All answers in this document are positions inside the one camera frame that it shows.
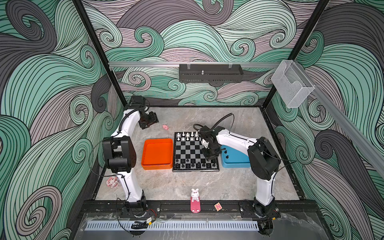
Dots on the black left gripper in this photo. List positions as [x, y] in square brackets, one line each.
[153, 119]

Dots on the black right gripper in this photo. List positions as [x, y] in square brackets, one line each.
[207, 156]

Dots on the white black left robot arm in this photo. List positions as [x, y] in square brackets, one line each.
[119, 152]

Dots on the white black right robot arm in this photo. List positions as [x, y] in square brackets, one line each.
[260, 154]

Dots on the black white chess board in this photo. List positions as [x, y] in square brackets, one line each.
[188, 155]

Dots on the blue plastic tray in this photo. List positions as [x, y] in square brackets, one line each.
[232, 158]

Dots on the orange plastic tray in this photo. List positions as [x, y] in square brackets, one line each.
[157, 154]

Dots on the white rabbit figurine pink stand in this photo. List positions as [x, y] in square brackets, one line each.
[195, 201]

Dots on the small orange letter block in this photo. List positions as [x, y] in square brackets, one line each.
[218, 206]

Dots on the pink white plush toy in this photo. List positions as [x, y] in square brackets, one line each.
[112, 182]

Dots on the black perforated wall shelf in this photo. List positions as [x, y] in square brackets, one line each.
[212, 74]

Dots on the silver aluminium rail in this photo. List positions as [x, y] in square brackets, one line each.
[151, 64]

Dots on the white slotted cable duct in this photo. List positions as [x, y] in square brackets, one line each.
[175, 226]

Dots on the clear acrylic wall holder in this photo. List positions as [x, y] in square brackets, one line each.
[292, 83]

